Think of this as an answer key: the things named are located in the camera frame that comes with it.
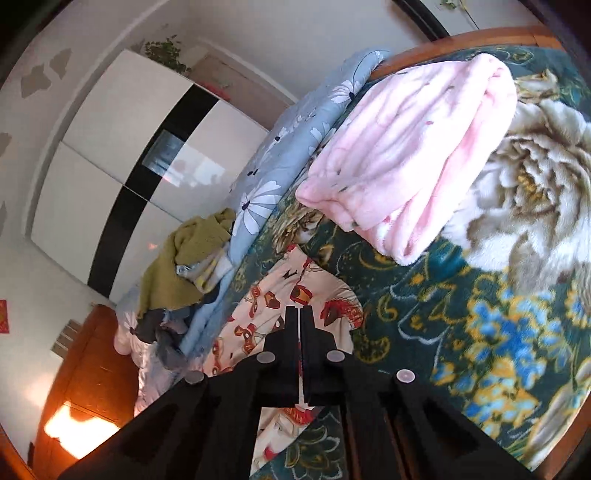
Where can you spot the mottled grey brown sweater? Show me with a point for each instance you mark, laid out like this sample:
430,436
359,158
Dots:
173,353

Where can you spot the floral plush bed blanket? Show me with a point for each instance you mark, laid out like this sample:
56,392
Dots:
461,323

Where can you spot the green potted plant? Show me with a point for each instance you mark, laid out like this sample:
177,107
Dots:
166,53

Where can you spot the olive green garment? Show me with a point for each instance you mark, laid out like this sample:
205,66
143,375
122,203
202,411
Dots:
180,263

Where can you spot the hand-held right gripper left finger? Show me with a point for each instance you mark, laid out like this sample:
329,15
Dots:
291,350

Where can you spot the wooden headboard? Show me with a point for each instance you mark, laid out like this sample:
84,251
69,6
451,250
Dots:
92,369

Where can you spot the red wall decoration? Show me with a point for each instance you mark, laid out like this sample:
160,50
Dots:
3,316

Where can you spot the beige door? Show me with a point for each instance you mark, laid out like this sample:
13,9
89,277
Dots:
244,92

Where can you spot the wooden bed footboard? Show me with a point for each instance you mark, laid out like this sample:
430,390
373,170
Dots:
461,39

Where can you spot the green hanging vine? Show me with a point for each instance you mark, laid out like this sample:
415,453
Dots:
457,8

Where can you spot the dark grey garment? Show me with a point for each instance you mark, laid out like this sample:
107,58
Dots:
147,327

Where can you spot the car print cream garment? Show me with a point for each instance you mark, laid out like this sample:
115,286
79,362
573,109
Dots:
258,314

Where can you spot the white black striped wardrobe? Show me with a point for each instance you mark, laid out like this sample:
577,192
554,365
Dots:
106,184

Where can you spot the pink fleece garment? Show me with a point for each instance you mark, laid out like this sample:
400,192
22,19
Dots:
406,152

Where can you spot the pale yellow fuzzy cloth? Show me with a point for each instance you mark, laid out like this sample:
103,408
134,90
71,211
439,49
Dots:
210,272

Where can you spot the blue daisy print quilt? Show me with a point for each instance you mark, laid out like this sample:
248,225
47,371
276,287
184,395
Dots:
277,161

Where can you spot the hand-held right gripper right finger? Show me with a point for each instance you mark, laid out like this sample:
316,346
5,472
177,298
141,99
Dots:
311,360

